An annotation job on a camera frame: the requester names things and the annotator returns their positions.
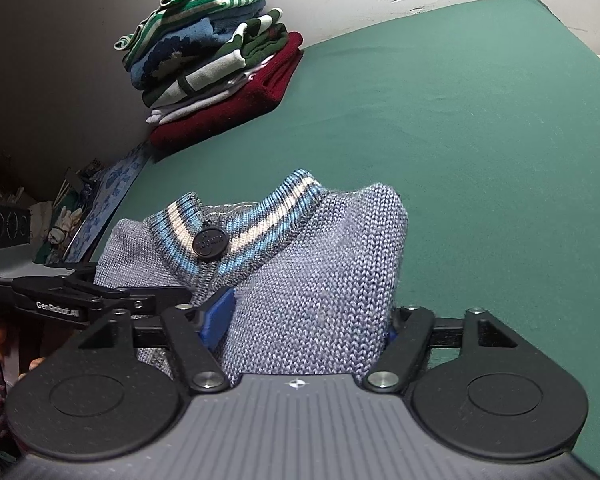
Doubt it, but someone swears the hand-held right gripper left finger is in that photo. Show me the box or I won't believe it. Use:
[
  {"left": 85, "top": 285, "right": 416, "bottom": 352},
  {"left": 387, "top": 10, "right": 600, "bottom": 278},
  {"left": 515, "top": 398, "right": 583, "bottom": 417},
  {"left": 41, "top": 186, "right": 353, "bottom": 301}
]
[{"left": 77, "top": 287, "right": 237, "bottom": 393}]

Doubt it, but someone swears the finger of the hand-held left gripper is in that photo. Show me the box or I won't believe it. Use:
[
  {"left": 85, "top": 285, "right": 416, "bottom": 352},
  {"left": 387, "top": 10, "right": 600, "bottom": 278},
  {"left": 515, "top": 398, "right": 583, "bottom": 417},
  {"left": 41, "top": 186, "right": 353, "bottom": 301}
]
[
  {"left": 64, "top": 267, "right": 132, "bottom": 298},
  {"left": 100, "top": 286, "right": 190, "bottom": 318}
]

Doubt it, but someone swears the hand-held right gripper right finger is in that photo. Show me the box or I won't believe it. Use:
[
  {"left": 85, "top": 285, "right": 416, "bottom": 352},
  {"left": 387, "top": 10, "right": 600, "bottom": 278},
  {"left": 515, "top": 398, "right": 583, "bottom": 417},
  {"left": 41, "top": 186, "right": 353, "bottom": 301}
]
[{"left": 365, "top": 305, "right": 523, "bottom": 393}]

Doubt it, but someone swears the grey knitted sweater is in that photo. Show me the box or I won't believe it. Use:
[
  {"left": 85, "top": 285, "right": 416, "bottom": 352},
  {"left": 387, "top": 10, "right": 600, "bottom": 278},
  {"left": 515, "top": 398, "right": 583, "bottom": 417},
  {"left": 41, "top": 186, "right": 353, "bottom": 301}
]
[{"left": 94, "top": 169, "right": 410, "bottom": 378}]

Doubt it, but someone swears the person's left hand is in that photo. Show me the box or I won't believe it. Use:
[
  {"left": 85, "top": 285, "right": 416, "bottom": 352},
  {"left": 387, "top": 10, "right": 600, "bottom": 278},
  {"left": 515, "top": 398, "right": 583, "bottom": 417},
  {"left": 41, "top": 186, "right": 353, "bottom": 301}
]
[{"left": 0, "top": 317, "right": 48, "bottom": 386}]

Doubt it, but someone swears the white work glove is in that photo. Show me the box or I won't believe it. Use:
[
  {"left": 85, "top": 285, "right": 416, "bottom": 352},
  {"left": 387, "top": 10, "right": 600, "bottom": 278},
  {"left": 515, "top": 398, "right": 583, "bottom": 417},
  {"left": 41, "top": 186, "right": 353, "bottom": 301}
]
[{"left": 47, "top": 207, "right": 86, "bottom": 246}]

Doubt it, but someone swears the blue patterned bag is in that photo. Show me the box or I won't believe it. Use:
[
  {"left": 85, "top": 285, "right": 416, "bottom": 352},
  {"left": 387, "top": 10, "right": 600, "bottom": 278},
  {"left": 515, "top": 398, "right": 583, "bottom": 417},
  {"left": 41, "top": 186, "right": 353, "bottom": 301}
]
[{"left": 67, "top": 142, "right": 151, "bottom": 263}]

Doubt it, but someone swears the white folded shirt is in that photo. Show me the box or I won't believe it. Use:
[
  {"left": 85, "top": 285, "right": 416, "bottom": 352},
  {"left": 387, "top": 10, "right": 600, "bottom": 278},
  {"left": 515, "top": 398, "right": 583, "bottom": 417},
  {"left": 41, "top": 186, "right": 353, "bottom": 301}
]
[{"left": 146, "top": 57, "right": 276, "bottom": 126}]

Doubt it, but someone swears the dark red knitted sweater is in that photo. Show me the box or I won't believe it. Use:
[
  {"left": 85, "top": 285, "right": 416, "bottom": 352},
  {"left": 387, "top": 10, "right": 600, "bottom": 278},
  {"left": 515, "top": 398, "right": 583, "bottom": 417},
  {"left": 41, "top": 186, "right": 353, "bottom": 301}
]
[{"left": 150, "top": 31, "right": 305, "bottom": 150}]

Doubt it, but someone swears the green felt table cover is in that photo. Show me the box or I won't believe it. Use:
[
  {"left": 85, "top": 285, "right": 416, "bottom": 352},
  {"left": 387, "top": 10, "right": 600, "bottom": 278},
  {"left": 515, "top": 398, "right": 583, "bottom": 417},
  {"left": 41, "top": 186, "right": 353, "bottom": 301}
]
[{"left": 92, "top": 0, "right": 600, "bottom": 480}]

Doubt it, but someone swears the dark green white shirt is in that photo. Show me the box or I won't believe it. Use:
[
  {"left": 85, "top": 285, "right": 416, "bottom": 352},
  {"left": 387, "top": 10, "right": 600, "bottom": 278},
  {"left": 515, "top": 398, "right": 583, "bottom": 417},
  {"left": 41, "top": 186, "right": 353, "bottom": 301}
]
[{"left": 142, "top": 7, "right": 288, "bottom": 108}]

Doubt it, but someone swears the blue patterned sweater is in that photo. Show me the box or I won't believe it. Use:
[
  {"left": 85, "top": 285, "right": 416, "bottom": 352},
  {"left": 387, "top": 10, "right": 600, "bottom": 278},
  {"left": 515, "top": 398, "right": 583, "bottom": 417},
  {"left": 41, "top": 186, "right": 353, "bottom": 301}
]
[{"left": 130, "top": 17, "right": 231, "bottom": 88}]

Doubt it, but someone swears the plain blue sweater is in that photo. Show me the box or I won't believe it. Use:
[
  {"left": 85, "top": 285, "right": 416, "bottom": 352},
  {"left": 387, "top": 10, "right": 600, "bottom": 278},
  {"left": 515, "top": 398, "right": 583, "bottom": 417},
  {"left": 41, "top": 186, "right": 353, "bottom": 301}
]
[{"left": 207, "top": 0, "right": 268, "bottom": 43}]

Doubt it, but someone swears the green white striped sweater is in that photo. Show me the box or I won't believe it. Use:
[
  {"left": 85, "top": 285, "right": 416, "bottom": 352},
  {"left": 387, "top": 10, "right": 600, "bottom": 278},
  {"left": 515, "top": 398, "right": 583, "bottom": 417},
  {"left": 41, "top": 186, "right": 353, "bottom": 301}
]
[{"left": 114, "top": 0, "right": 271, "bottom": 68}]

